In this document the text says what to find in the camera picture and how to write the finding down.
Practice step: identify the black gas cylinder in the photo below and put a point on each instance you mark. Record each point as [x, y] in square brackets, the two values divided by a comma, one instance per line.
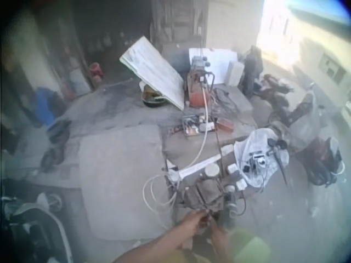
[252, 71]

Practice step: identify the parked motorcycle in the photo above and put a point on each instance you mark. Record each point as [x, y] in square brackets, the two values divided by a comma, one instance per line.
[307, 131]

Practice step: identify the white small box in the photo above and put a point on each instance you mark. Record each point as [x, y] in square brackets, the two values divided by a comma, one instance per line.
[241, 185]
[233, 169]

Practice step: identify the white plastic canister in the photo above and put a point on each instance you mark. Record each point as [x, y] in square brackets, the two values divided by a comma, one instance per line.
[234, 73]

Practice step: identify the white flat board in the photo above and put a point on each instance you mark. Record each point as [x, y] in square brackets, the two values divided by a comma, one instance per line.
[223, 61]

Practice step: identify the white plastic bag with parts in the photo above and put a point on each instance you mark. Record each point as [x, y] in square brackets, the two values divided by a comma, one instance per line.
[260, 159]

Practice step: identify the white round cap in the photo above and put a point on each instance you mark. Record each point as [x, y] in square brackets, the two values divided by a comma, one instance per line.
[211, 171]

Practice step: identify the red small box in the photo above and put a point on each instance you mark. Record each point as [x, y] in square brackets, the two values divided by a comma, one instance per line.
[225, 124]

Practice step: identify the black sandals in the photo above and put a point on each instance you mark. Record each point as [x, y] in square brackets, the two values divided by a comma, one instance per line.
[56, 142]

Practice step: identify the person's left fingers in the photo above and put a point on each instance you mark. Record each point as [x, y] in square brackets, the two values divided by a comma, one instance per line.
[202, 216]

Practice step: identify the red air compressor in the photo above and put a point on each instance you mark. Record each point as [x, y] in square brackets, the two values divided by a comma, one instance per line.
[199, 82]

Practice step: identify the grey dusty pump motor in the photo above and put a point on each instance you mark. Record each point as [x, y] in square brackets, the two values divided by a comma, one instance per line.
[201, 193]

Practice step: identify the red container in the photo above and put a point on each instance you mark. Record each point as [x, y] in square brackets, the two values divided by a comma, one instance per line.
[96, 70]

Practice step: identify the person's left hand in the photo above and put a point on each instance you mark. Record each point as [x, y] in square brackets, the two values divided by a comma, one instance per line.
[192, 223]

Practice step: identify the blue barrel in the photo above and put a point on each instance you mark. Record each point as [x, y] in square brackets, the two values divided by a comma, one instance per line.
[45, 105]

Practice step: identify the white ribbed cover panel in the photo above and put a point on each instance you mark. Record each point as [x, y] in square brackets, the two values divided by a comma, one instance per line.
[153, 72]

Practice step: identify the person's right fingers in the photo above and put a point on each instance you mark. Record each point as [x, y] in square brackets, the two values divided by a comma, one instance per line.
[218, 225]

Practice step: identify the cluttered metal shelf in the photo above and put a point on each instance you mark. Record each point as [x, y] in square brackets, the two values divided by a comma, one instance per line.
[179, 24]

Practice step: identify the white round fitting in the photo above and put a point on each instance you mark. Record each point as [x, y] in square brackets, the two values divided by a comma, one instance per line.
[229, 188]

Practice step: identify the person's right hand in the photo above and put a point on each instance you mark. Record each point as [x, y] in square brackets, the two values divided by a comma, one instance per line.
[219, 237]

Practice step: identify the black bowl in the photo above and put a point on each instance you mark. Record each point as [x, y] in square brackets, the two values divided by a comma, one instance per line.
[153, 99]

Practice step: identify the white flat strip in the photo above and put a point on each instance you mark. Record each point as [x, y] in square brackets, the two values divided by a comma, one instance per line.
[200, 164]

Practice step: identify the grey cylinder part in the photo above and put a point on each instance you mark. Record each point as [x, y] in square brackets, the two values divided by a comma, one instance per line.
[229, 211]

